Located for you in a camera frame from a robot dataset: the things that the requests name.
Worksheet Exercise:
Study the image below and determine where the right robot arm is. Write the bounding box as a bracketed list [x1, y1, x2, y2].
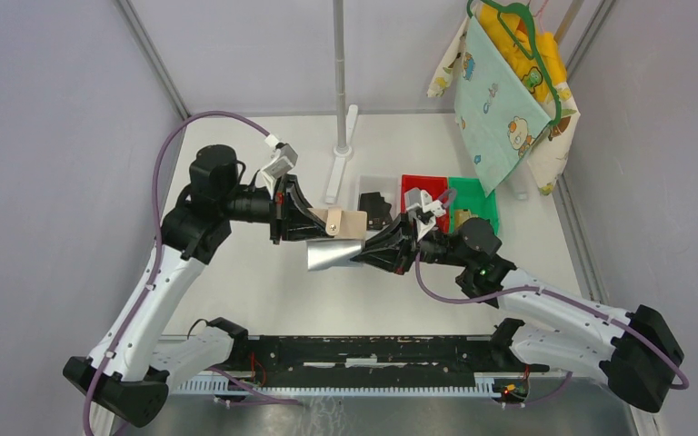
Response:
[352, 216, 690, 413]

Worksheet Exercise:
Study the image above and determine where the green clothes hanger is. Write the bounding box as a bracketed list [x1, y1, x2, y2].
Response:
[468, 0, 563, 127]

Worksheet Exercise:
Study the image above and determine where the green plastic bin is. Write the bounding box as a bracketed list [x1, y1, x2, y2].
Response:
[448, 177, 500, 235]

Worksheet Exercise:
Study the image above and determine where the brown item in green bin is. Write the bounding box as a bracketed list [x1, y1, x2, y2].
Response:
[452, 209, 479, 230]

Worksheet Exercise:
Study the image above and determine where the red plastic bin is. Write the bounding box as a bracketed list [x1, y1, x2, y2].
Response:
[400, 174, 452, 234]

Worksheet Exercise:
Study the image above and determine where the beige card holder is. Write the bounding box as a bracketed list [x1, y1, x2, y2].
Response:
[309, 207, 368, 240]

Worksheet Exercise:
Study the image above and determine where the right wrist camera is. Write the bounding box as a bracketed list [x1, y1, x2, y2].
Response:
[404, 188, 446, 241]

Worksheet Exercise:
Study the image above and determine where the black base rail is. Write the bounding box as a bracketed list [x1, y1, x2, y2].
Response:
[210, 335, 550, 389]

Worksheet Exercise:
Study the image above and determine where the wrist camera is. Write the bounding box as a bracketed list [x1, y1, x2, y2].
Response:
[260, 143, 298, 183]
[404, 188, 446, 241]

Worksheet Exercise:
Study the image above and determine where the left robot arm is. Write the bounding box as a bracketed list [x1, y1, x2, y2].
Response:
[63, 143, 326, 428]

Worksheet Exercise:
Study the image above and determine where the grey stand pole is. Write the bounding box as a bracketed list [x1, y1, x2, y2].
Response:
[333, 0, 349, 154]

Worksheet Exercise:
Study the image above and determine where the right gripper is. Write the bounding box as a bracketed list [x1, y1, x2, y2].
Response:
[350, 212, 471, 276]

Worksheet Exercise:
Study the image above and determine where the mint cartoon cloth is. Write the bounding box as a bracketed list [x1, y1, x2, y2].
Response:
[454, 17, 551, 194]

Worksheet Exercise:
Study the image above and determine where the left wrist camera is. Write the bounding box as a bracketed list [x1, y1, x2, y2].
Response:
[260, 143, 298, 183]

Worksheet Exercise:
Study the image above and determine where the yellow cloth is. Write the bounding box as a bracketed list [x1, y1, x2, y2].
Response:
[482, 5, 569, 104]

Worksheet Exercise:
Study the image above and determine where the white cable duct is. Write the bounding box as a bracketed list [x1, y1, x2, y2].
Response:
[171, 372, 501, 399]

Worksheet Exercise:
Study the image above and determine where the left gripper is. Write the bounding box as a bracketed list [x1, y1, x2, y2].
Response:
[222, 173, 335, 244]

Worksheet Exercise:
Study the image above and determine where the white stand base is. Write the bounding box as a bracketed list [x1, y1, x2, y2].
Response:
[324, 104, 359, 204]

